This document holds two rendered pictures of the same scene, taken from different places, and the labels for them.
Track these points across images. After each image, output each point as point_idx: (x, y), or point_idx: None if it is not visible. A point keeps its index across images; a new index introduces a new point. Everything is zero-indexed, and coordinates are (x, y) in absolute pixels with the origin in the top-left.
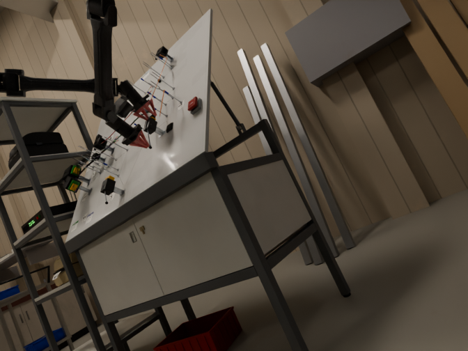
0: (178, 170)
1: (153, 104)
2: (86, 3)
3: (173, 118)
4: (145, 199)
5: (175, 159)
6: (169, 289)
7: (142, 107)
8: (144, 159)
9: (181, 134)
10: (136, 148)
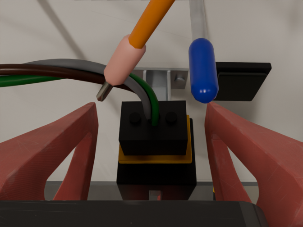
0: (255, 185)
1: (298, 144)
2: None
3: (283, 33)
4: None
5: (249, 171)
6: None
7: (16, 191)
8: (35, 127)
9: (302, 133)
10: None
